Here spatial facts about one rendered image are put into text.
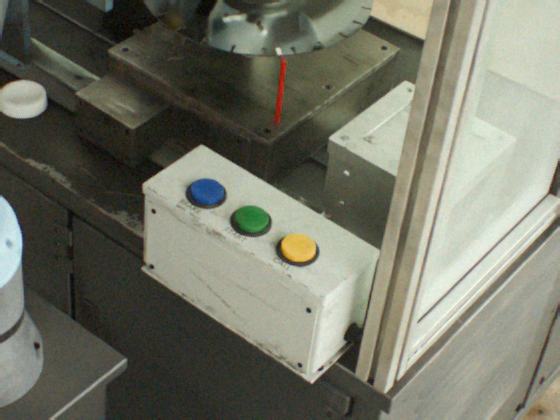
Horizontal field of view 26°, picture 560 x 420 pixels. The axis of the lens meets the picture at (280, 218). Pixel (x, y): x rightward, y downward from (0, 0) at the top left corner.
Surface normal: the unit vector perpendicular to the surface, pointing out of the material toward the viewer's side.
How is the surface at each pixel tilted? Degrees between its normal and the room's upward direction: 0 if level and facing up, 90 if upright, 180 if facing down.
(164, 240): 90
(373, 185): 90
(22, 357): 73
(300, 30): 0
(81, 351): 0
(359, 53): 0
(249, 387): 90
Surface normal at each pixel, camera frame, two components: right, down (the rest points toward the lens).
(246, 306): -0.62, 0.49
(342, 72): 0.09, -0.73
